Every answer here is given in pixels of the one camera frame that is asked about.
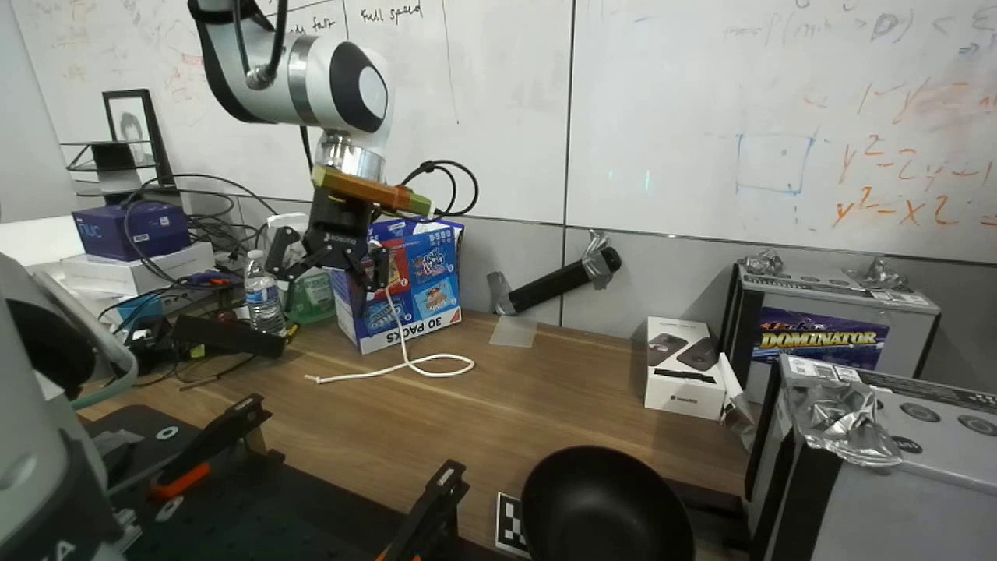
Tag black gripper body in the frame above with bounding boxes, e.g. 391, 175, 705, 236
303, 191, 373, 262

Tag thin white rope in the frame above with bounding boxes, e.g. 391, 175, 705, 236
303, 279, 477, 391

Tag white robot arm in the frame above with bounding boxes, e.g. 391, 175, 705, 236
188, 0, 389, 290

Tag blue cardboard box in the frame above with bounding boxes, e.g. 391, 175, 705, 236
331, 220, 463, 356

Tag blue box on shelf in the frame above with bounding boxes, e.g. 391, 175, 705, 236
70, 202, 189, 262

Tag small white product box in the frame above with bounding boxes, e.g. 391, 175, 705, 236
640, 319, 740, 422

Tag grey battery box far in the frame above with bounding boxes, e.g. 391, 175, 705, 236
719, 253, 939, 404

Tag grey battery box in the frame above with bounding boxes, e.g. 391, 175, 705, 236
743, 356, 997, 561
719, 253, 939, 404

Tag grey battery box near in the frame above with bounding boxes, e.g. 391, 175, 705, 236
743, 356, 997, 561

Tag clear plastic water bottle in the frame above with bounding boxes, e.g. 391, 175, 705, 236
242, 251, 282, 333

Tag green spray bottle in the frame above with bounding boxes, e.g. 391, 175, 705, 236
265, 212, 332, 327

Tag fiducial marker tag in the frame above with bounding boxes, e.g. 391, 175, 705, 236
493, 492, 529, 557

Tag black frying pan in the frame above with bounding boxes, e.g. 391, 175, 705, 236
519, 446, 693, 561

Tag orange handled pliers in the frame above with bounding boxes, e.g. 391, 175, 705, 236
150, 393, 272, 501

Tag black cylindrical handle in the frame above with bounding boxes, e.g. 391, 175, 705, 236
488, 247, 622, 314

